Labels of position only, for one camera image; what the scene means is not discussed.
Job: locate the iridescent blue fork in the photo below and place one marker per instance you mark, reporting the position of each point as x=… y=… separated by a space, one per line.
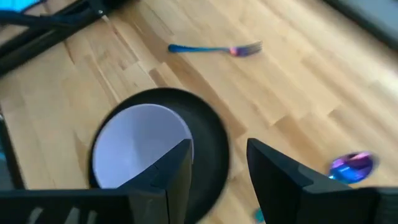
x=199 y=48

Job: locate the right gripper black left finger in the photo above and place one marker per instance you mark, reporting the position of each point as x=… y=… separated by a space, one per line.
x=161 y=186

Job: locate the lavender plastic bowl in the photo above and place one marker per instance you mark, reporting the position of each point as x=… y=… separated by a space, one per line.
x=133 y=146

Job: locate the black round plate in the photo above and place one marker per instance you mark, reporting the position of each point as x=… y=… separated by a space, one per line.
x=208 y=130

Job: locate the iridescent purple spoon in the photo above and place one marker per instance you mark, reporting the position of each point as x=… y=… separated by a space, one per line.
x=351 y=168

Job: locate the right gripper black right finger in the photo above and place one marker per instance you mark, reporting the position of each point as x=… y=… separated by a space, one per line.
x=280 y=186

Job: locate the black aluminium table frame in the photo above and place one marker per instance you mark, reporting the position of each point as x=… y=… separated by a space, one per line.
x=46 y=40

